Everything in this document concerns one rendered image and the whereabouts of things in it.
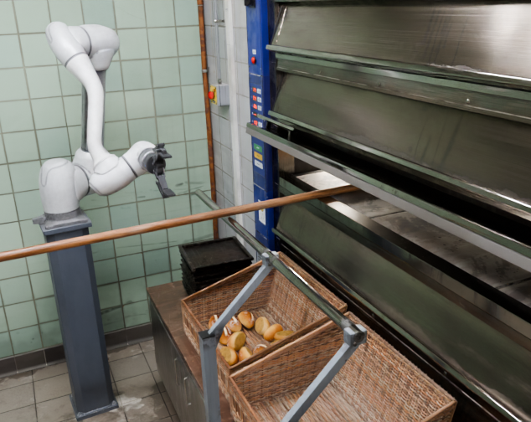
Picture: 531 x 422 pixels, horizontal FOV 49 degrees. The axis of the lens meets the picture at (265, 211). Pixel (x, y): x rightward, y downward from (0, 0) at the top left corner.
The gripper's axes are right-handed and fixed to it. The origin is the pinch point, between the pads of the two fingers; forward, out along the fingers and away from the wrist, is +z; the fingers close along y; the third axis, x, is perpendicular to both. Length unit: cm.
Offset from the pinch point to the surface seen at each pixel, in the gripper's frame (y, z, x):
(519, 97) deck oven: -34, 97, -53
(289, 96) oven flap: -20, -17, -56
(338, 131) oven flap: -14, 25, -53
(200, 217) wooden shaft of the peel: 14.3, 7.4, -7.9
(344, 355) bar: 23, 90, -14
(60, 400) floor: 134, -81, 46
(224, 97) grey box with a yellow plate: -11, -83, -53
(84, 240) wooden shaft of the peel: 14.7, 7.9, 31.5
